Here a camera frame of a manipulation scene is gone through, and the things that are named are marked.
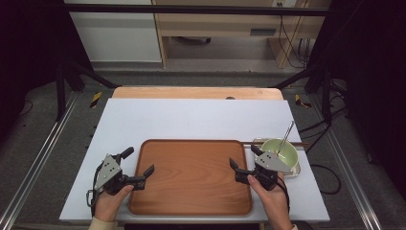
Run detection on light wooden desk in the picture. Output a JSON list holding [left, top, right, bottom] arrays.
[[152, 0, 331, 69]]

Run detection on left hand-held gripper cable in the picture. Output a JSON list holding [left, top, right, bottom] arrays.
[[90, 161, 106, 219]]

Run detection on person's right hand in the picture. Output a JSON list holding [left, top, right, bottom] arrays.
[[247, 173, 292, 224]]

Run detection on hand-held gripper cable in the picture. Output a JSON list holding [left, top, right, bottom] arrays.
[[276, 176, 291, 215], [90, 161, 106, 219]]

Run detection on white cabinet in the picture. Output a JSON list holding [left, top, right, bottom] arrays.
[[65, 0, 163, 63]]

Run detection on black metal stand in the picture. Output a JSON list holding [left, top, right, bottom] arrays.
[[55, 58, 120, 122], [271, 61, 333, 125]]

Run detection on yellow black tape strip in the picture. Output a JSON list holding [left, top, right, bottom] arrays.
[[294, 93, 313, 108], [89, 91, 103, 109]]

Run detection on green bowl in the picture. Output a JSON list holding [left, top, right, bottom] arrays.
[[260, 137, 300, 171]]

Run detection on aluminium floor rail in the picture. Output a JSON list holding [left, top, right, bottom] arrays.
[[310, 95, 383, 230], [0, 91, 80, 230]]

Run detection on black frame crossbar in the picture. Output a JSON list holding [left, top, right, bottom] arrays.
[[65, 3, 330, 17]]

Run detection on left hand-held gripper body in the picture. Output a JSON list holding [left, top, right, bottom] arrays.
[[94, 152, 129, 196]]

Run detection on looped black floor cable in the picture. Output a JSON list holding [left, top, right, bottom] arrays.
[[309, 163, 343, 196]]

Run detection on thin black floor cable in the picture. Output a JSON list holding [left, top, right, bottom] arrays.
[[18, 100, 34, 118]]

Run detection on white power outlet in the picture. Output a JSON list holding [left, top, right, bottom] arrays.
[[271, 0, 298, 8]]

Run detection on black curtain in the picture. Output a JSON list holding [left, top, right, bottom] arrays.
[[307, 0, 406, 200], [0, 0, 94, 145]]

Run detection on grey label plate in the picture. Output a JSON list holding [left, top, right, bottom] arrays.
[[249, 28, 278, 36]]

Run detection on right hand-held gripper cable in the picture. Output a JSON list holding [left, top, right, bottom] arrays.
[[276, 176, 291, 215]]

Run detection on hanging black cables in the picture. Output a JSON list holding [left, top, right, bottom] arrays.
[[278, 14, 312, 70]]

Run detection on brown wooden tray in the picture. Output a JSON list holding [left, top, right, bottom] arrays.
[[127, 139, 254, 217]]

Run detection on grey loop clip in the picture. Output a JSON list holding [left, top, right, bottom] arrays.
[[85, 189, 97, 208]]

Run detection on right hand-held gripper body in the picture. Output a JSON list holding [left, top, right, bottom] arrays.
[[253, 150, 293, 192]]

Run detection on person's left hand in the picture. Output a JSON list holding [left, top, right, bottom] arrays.
[[93, 184, 135, 222]]

